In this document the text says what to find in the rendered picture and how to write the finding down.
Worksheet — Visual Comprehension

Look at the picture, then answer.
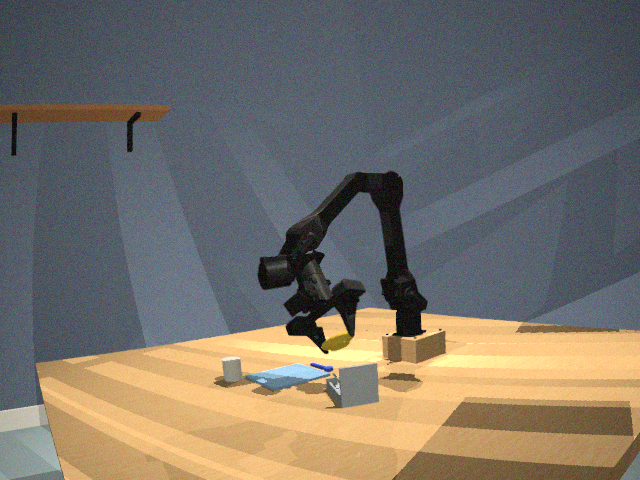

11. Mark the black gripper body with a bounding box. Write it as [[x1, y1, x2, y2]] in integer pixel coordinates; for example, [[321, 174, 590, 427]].
[[286, 273, 366, 337]]

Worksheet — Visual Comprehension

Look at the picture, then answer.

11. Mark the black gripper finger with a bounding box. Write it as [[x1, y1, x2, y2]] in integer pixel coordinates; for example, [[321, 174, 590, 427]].
[[332, 296, 360, 337], [296, 326, 329, 354]]

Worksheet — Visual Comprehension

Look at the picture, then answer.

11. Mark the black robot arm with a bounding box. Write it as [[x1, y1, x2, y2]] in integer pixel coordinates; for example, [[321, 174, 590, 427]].
[[258, 171, 428, 337]]

